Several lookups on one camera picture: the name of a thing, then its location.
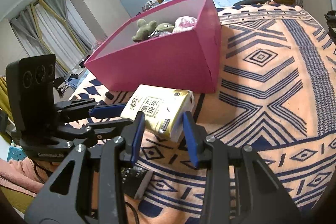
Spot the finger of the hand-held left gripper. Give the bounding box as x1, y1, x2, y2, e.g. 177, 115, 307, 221
58, 118, 135, 148
54, 98, 128, 123

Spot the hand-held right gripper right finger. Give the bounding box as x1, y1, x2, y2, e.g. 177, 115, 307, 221
183, 111, 303, 224

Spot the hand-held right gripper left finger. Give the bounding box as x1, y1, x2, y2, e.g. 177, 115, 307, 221
25, 111, 146, 224

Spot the cream and gold tissue pack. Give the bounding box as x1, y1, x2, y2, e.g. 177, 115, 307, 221
120, 84, 195, 143

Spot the pink cardboard box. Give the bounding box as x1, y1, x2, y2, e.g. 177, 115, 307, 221
83, 0, 222, 94

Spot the green and white frog plush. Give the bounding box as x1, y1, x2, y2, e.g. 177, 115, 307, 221
132, 19, 158, 43

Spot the green plush toy with eyes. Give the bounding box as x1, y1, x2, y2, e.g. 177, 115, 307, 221
150, 22, 175, 38

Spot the pink and white plush toy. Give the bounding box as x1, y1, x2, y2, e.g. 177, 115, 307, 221
172, 16, 198, 34

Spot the person's left forearm pink sleeve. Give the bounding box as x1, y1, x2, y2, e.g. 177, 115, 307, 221
0, 157, 47, 197

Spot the clothes pile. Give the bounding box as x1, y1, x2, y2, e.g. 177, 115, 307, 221
52, 74, 82, 96

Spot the black remote control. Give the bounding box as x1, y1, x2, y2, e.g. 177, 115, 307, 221
120, 167, 154, 200

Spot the blue plastic crate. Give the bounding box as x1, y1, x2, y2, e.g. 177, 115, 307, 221
7, 144, 28, 161

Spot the grey window curtain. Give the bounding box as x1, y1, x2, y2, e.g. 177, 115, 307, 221
9, 0, 95, 78

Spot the orange and navy patterned blanket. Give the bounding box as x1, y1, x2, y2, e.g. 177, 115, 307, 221
68, 2, 336, 224

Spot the yellow-green cloth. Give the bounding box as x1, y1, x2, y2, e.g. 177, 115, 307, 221
0, 187, 36, 214

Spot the bedside clutter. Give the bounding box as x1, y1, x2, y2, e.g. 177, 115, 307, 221
142, 0, 160, 12

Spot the dark cloth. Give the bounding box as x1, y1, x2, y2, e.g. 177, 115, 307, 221
324, 10, 336, 40

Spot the black cable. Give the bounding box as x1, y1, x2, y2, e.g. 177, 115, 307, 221
123, 202, 140, 224

